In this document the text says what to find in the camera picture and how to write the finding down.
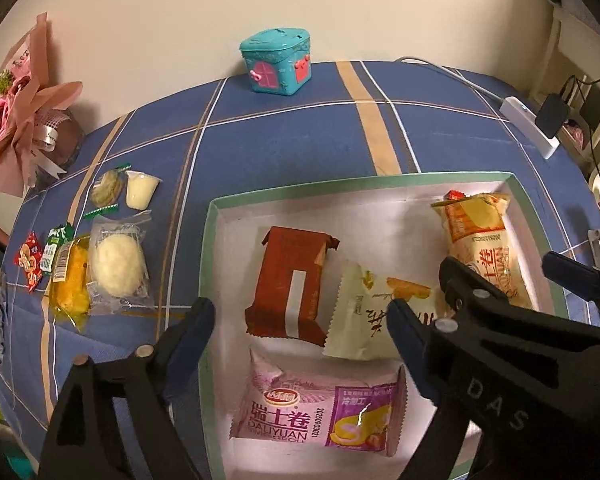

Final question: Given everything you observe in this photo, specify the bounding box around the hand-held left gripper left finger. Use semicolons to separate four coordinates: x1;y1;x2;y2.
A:
39;297;216;480

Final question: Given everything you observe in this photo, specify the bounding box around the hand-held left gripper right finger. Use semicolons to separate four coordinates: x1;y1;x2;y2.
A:
387;300;476;480

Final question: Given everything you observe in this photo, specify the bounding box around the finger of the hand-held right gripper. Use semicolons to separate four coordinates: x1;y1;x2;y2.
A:
439;256;511;313
542;252;600;311

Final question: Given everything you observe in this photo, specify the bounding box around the cream pastry packet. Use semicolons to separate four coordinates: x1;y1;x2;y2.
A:
322;261;453;362

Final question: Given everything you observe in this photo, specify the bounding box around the yellow swiss roll packet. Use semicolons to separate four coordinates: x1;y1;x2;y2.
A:
431;192;540;311

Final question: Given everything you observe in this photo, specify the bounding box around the clear white bun packet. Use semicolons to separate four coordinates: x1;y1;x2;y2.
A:
86;210;156;317

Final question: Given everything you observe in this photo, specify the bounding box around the red-brown snack packet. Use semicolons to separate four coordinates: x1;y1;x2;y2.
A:
244;226;341;348

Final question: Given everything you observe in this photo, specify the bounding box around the white tray with green rim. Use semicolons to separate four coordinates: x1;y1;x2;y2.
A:
200;171;571;480

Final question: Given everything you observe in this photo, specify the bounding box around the purple swiss roll packet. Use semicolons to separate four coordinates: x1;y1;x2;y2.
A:
229;347;408;458

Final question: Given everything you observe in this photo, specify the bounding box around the yellow transparent snack packet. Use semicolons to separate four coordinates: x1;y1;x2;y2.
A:
47;234;92;333

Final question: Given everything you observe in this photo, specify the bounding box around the pale jelly cup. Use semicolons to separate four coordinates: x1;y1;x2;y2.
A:
125;170;162;211

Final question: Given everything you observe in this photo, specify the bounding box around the green milk packet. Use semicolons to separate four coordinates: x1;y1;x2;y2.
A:
39;222;75;277

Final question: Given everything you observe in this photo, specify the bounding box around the round cookie green-edged packet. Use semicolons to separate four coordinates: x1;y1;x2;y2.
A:
83;162;132;220

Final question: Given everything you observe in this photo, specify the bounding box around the white power strip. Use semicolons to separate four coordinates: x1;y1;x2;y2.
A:
500;96;561;159

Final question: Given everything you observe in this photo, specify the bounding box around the black power adapter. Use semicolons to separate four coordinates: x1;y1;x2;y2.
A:
536;92;567;139

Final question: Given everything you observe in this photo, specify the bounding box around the blue plaid tablecloth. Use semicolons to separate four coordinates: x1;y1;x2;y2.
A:
0;60;600;480

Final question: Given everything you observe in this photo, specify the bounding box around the dark round vase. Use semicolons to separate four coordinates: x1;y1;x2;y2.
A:
35;107;85;173

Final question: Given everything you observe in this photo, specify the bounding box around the white shelf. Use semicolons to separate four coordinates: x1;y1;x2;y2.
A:
530;5;600;196

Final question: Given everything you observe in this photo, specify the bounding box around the teal house-shaped box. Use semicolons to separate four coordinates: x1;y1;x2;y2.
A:
238;26;313;96

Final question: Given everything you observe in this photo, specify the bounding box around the pink flower bouquet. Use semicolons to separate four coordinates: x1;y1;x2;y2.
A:
0;12;83;196

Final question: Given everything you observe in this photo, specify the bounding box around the black cable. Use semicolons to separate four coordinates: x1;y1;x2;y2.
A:
560;67;600;111

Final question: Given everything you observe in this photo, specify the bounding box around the white cable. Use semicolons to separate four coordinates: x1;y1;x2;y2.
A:
395;55;506;103

